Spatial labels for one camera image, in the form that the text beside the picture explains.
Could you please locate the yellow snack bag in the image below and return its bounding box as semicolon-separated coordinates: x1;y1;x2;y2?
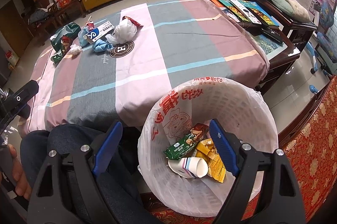
193;138;226;183

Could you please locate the green snack wrapper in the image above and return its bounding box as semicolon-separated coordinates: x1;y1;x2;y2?
163;123;209;161

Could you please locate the white tissue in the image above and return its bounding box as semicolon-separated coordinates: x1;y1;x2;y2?
68;43;82;56

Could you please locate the white blue label box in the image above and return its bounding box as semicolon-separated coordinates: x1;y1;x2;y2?
83;21;115;43

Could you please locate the light blue glove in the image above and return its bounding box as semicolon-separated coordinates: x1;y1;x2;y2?
92;39;113;53

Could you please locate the white plastic bag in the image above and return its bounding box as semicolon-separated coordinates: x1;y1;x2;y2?
105;18;138;46

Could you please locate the red chip bag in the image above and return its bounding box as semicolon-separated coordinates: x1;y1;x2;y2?
122;15;143;29

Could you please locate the white lined trash basket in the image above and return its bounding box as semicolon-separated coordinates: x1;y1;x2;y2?
138;77;278;217

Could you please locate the person's left hand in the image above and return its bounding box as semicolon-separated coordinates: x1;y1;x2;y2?
8;144;31;200

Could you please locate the dark green tissue box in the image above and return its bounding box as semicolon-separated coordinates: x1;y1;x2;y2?
50;22;81;52

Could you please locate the striped pink grey tablecloth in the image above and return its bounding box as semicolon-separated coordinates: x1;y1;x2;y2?
18;0;269;136

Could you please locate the red gold patterned sofa cushion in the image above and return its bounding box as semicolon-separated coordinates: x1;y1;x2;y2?
138;77;336;223

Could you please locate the wooden armchair with bag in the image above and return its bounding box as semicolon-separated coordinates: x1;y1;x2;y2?
28;0;60;35

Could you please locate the black remote control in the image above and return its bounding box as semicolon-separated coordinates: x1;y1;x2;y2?
261;27;283;44

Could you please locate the dark wooden side table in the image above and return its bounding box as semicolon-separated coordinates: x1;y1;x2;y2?
205;0;318;96

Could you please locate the white remote control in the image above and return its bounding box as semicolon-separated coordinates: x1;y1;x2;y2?
229;0;262;25

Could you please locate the colourful picture book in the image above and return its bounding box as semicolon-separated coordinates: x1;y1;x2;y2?
239;0;279;27

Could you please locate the green beige cushion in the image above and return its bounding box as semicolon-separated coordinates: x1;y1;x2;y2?
271;0;310;23

